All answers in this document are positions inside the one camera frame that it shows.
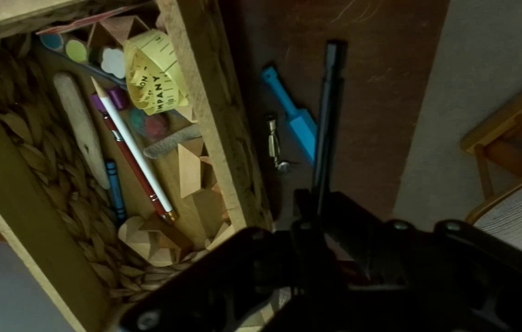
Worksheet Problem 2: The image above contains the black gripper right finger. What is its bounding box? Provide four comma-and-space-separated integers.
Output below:
333, 212, 522, 332

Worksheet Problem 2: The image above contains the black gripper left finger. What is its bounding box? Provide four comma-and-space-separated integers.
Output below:
119, 225, 318, 332

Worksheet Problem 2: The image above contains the wooden triangular block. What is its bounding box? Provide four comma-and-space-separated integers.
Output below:
178, 138, 218, 197

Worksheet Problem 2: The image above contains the black pen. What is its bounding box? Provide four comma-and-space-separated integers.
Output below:
312, 40, 347, 214

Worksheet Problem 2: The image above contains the white pen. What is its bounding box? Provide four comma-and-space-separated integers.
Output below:
93, 79, 176, 221

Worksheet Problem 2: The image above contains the woven wooden box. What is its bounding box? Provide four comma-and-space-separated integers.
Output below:
0, 0, 273, 332

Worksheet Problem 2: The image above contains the red pencil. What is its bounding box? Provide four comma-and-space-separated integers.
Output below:
89, 92, 174, 221

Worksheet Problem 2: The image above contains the beige rocking armchair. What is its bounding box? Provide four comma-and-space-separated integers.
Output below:
460, 90, 522, 249

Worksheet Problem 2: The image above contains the small metal key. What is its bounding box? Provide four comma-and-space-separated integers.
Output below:
268, 116, 290, 173

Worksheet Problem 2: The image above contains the blue crayon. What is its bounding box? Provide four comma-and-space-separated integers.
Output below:
106, 158, 128, 227

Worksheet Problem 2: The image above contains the red blue ball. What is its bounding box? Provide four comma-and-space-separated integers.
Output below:
130, 109, 170, 140

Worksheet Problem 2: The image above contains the blue plastic tool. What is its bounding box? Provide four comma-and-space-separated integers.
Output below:
262, 66, 318, 162

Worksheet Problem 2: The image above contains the purple marker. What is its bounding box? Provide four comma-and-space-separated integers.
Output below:
89, 86, 131, 110

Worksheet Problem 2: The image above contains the yellow measuring tape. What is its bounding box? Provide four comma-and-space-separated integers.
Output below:
124, 29, 189, 114

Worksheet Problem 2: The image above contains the dark wooden side table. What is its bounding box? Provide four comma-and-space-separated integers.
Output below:
220, 0, 451, 225

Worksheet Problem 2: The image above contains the colour dot paint strip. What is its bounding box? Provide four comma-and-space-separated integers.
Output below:
39, 33, 126, 79

